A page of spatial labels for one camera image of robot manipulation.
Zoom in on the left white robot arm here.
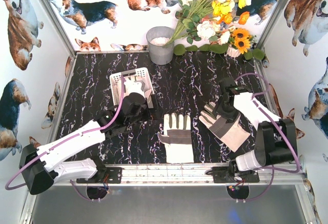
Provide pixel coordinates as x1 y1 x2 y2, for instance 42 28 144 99
19 92 162 195

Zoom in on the white grey glove back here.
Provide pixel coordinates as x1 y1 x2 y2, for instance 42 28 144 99
199 102 250 152

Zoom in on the left black base bracket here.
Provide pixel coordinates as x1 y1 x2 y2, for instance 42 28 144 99
76 167 122 184

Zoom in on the right black base bracket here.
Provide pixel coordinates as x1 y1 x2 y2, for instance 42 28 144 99
205 167 260 183

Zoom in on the white plastic storage basket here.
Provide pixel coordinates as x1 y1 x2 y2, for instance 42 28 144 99
110 67 154 105

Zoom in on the black base bracket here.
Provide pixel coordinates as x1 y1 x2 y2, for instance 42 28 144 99
205 167 260 183
76 167 122 184

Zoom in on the white ribbed flower pot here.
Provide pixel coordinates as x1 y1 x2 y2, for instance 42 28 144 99
227 46 241 57

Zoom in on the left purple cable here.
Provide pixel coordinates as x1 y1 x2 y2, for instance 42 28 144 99
5 76 126 201

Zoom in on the grey metal bucket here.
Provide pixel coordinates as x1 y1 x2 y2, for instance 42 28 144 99
146 26 174 65

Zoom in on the artificial flower bouquet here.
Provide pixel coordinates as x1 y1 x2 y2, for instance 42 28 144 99
172 0 265 60

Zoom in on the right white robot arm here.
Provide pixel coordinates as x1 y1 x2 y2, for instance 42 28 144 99
209 77 300 173

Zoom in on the aluminium front rail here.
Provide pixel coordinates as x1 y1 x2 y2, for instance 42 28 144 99
55 161 306 186

